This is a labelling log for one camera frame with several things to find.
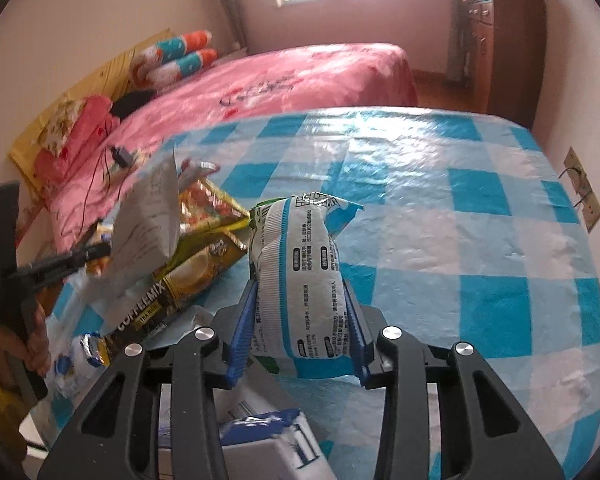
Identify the blue white carton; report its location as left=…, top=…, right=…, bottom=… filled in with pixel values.
left=219, top=408, right=337, bottom=480

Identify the person's left hand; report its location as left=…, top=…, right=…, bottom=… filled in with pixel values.
left=22, top=305, right=52, bottom=379

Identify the yellow headboard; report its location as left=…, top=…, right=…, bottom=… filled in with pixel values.
left=9, top=28, right=173, bottom=196

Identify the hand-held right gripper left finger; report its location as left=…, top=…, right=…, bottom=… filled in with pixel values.
left=37, top=277, right=258, bottom=480

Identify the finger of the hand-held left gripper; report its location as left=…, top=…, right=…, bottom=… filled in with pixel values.
left=27, top=237, right=113, bottom=286

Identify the grey mailer bag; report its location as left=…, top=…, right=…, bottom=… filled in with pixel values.
left=100, top=147, right=183, bottom=281

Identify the floral pillow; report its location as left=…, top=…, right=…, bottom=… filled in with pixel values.
left=37, top=97, right=88, bottom=158

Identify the power strip with cables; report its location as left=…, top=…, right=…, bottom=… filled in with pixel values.
left=77, top=110, right=131, bottom=241

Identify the folded pink blanket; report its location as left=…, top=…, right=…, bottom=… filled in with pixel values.
left=32, top=95, right=121, bottom=183

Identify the white blue printed packet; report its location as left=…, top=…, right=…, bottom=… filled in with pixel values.
left=248, top=191, right=366, bottom=379

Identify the colourful bolster pillow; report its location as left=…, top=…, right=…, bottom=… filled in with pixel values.
left=132, top=30, right=213, bottom=78
left=145, top=49, right=218, bottom=88

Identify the yellow red snack packet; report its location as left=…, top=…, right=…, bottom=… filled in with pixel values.
left=177, top=159, right=253, bottom=235

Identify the bed with pink sheet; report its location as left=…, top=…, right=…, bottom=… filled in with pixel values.
left=47, top=42, right=420, bottom=266

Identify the beige wall socket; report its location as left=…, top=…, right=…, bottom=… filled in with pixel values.
left=562, top=146, right=600, bottom=233

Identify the black cloth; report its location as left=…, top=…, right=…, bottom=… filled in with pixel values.
left=111, top=90, right=157, bottom=121

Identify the grey curtain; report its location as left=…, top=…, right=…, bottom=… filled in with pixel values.
left=212, top=0, right=251, bottom=53

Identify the wooden cabinet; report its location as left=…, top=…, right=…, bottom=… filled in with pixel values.
left=462, top=0, right=548, bottom=128

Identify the white bread bag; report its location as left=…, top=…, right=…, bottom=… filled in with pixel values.
left=47, top=280, right=126, bottom=398

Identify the dark gold coffee packet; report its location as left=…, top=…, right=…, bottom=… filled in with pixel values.
left=105, top=230, right=248, bottom=348

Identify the white power strip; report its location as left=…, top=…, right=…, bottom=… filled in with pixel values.
left=122, top=152, right=153, bottom=173

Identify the blue white checkered tablecloth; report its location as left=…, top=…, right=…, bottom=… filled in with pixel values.
left=30, top=107, right=600, bottom=480

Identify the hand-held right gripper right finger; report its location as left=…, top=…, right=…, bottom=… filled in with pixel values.
left=341, top=282, right=566, bottom=480

